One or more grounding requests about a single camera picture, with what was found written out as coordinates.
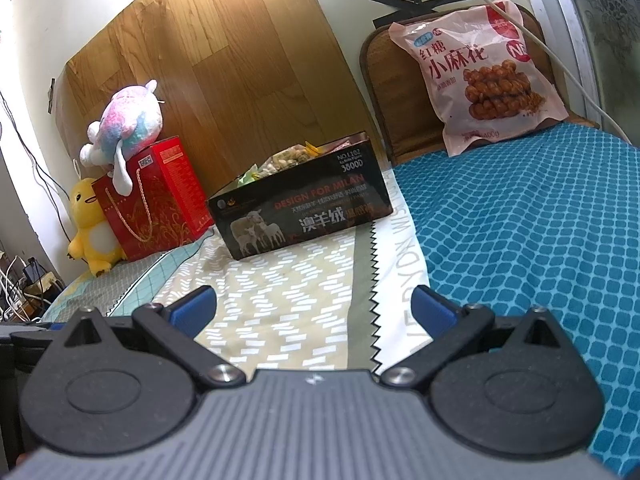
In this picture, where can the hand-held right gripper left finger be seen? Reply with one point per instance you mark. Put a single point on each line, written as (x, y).
(192, 307)

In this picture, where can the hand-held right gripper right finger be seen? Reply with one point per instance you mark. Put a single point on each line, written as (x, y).
(436, 310)

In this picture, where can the green snack packet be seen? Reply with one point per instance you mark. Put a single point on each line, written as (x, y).
(252, 176)

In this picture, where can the black cardboard box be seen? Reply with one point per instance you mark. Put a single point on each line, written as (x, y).
(310, 210)

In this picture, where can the red gift bag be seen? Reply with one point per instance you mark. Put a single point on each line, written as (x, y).
(160, 210)

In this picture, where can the patterned beige bedsheet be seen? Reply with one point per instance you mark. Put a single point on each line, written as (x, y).
(300, 285)

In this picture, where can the blue patterned blanket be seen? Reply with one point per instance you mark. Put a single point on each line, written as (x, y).
(525, 240)

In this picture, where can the yellow duck plush toy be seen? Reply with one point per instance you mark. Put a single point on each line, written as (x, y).
(92, 235)

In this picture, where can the beige nut snack packet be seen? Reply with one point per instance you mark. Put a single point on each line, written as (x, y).
(287, 159)

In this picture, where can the pastel plush toy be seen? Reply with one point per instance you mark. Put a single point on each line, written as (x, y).
(127, 120)

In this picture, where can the yellow orange snack packet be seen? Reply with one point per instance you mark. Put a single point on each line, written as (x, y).
(314, 148)

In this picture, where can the large pink snack bag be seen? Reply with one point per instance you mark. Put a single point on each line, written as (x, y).
(480, 75)

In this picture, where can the wood-patterned board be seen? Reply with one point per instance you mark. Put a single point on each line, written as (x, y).
(215, 60)

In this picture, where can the grey tape piece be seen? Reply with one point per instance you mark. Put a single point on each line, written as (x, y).
(51, 95)

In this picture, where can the frosted glass door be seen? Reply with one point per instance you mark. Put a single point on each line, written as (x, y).
(605, 10)

